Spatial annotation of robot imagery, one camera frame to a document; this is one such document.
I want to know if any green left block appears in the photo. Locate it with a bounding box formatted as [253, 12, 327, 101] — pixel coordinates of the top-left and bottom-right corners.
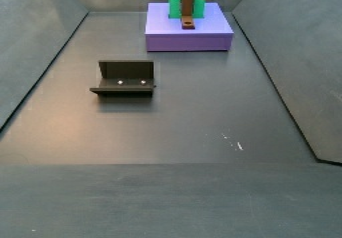
[169, 0, 181, 19]

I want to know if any brown L-shaped bracket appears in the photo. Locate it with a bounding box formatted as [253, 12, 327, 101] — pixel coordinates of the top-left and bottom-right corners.
[181, 0, 195, 29]

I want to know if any green block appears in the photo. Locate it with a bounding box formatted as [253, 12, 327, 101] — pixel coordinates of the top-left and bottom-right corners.
[169, 0, 181, 19]
[193, 0, 206, 18]

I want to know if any black angle bracket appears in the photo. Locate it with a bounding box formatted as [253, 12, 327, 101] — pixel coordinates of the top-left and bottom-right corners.
[90, 60, 155, 95]

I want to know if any green right block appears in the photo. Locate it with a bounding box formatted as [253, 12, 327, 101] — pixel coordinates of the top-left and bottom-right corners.
[193, 0, 206, 18]

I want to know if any purple base board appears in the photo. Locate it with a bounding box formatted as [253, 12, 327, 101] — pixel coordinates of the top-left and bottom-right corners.
[144, 3, 234, 52]

